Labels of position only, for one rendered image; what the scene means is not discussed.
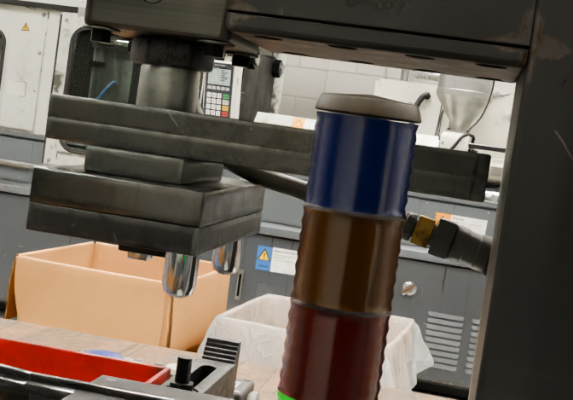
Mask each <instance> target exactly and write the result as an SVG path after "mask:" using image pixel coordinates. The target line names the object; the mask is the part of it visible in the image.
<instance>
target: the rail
mask: <svg viewBox="0 0 573 400"><path fill-rule="evenodd" d="M31 381H37V382H42V383H46V384H51V385H56V386H65V387H69V388H73V389H77V390H83V391H92V392H96V393H101V394H105V395H110V396H115V397H123V398H128V399H132V400H182V399H178V398H173V397H165V396H160V395H155V394H151V393H146V392H141V391H132V390H128V389H123V388H118V387H114V386H105V385H101V384H96V383H91V382H87V381H82V380H73V379H68V378H64V377H59V376H54V375H50V374H41V373H36V372H35V373H33V374H32V379H31ZM28 400H53V399H48V398H44V397H35V396H31V395H29V399H28Z"/></svg>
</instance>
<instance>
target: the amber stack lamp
mask: <svg viewBox="0 0 573 400"><path fill-rule="evenodd" d="M303 207H304V215H303V216H302V219H301V225H302V228H301V230H300V233H299V235H298V236H299V245H298V249H297V255H298V258H297V260H296V263H295V264H294V265H295V275H294V277H293V279H292V283H293V289H292V292H291V296H292V297H293V298H295V299H297V300H300V301H303V302H305V303H308V304H314V305H318V306H321V307H326V308H331V309H335V310H347V311H354V312H363V313H386V312H390V311H392V305H391V301H392V300H393V298H394V286H395V283H396V270H397V268H398V265H399V263H398V256H399V254H400V251H401V244H400V242H401V239H402V237H403V232H402V226H403V225H404V222H405V219H403V218H400V217H393V216H383V215H375V214H367V213H361V212H350V211H344V210H339V209H333V208H329V207H324V206H317V205H303Z"/></svg>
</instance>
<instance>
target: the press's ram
mask: <svg viewBox="0 0 573 400"><path fill-rule="evenodd" d="M204 52H205V45H203V44H200V43H193V42H189V41H183V40H178V39H172V38H159V37H134V38H133V40H132V46H131V53H130V59H131V60H132V61H133V62H136V63H141V64H142V65H141V72H140V78H139V85H138V91H137V98H136V105H133V104H127V103H121V102H115V101H103V100H97V99H90V98H84V97H78V96H67V95H61V94H55V93H53V94H51V95H50V100H49V113H48V120H47V126H46V133H45V137H46V138H49V139H55V140H61V141H67V142H78V143H83V144H89V146H87V147H86V153H85V159H84V165H49V166H34V167H33V173H32V186H31V192H30V199H29V200H30V202H29V206H28V213H27V220H26V229H29V230H35V231H40V232H45V233H51V234H57V235H66V236H71V237H77V238H82V239H87V240H93V241H103V242H108V243H113V244H119V247H118V249H119V250H120V251H125V252H128V254H127V257H128V258H132V259H137V260H142V261H148V260H150V259H153V256H155V257H162V258H165V263H164V269H163V276H162V287H163V291H164V292H165V293H167V294H168V295H170V296H171V297H174V298H186V297H187V296H189V295H192V294H193V292H194V289H195V288H196V282H197V276H198V270H199V263H200V254H202V253H205V252H209V251H211V250H213V252H212V258H211V264H212V268H213V269H214V270H215V271H216V272H217V273H218V274H222V275H232V274H233V273H235V272H237V271H238V269H239V267H240V261H241V254H242V248H243V241H244V238H246V237H249V236H251V235H255V234H257V233H259V231H260V225H261V219H262V212H261V211H262V210H263V201H264V195H265V189H266V188H265V187H262V186H261V184H258V183H252V182H250V181H247V180H240V179H234V178H229V177H222V174H223V165H233V166H239V167H245V168H252V169H258V170H263V171H274V172H280V173H286V174H292V175H298V176H304V177H308V176H309V175H308V169H309V168H310V155H311V152H312V150H313V145H312V140H313V138H314V135H315V130H310V129H304V128H298V127H291V126H285V125H273V124H267V123H261V122H255V121H249V120H243V119H231V118H224V117H218V116H212V115H206V114H200V113H195V110H196V104H197V98H198V91H199V85H200V73H201V72H212V70H213V67H214V60H215V58H214V57H209V56H205V55H204ZM490 161H491V156H490V155H489V154H481V153H474V152H468V151H462V150H455V149H449V148H438V147H432V146H426V145H419V144H415V146H414V159H413V162H412V168H413V171H412V174H411V176H410V178H409V180H410V188H409V190H408V192H413V193H419V194H430V195H435V196H442V197H448V198H454V199H459V200H470V201H476V202H484V200H485V195H486V188H487V182H488V177H489V166H490Z"/></svg>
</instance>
